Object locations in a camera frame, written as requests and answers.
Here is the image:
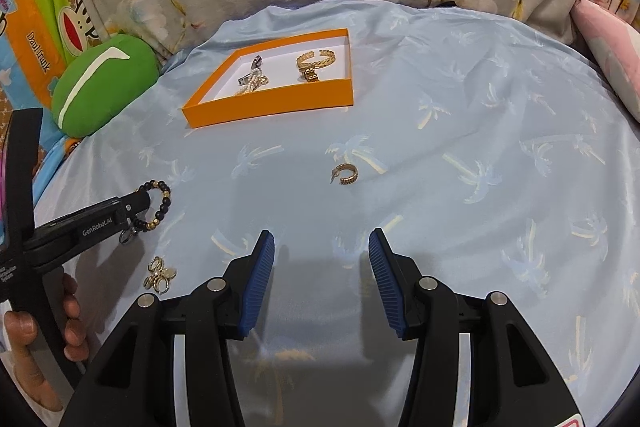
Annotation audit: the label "black gold bead bracelet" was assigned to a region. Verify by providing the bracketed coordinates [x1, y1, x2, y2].
[118, 178, 173, 246]

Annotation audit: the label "pearl gold bracelet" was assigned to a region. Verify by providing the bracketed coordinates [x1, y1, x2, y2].
[233, 72, 271, 96]

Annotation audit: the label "gold wristwatch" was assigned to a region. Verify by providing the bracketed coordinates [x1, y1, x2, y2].
[300, 67, 319, 82]

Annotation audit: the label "orange jewelry box tray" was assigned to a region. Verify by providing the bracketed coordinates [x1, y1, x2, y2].
[182, 28, 354, 128]

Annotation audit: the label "person's left hand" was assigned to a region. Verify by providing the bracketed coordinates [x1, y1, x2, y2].
[1, 272, 90, 426]

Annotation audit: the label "gold flower earrings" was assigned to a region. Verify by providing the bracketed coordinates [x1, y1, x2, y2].
[143, 257, 177, 295]

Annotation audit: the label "gold hoop earring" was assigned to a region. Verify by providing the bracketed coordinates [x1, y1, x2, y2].
[330, 162, 359, 185]

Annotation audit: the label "light blue satin cloth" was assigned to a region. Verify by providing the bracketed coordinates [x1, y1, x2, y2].
[36, 1, 639, 426]

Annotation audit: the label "green plush cushion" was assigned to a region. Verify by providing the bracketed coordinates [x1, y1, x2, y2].
[51, 35, 160, 139]

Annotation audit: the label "silver watch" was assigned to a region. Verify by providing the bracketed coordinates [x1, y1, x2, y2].
[238, 55, 268, 91]

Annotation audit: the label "cartoon monkey print pillow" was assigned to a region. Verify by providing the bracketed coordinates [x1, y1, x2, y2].
[1, 0, 101, 172]

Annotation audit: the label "pink pillow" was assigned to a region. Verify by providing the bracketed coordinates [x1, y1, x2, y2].
[572, 0, 640, 120]

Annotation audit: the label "gold chain cuff bracelet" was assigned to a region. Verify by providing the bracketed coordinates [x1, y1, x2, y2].
[295, 48, 338, 72]

